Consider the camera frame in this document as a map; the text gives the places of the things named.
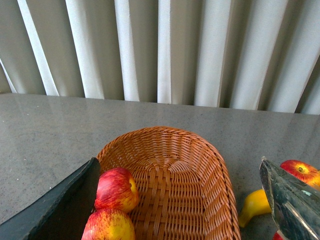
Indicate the yellow banana near apple basket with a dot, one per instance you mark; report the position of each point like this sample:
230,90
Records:
255,204

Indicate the grey pleated curtain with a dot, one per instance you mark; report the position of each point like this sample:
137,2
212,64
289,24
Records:
240,54

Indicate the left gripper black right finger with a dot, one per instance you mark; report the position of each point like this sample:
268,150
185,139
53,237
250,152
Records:
295,205

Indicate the red yellow apple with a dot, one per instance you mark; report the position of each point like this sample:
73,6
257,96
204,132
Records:
303,171
109,224
117,189

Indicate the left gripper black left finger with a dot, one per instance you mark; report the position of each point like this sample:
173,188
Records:
61,213

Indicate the orange wicker basket with apples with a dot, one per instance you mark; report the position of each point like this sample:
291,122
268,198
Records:
185,192

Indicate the red apple low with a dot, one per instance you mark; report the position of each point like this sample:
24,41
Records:
277,236

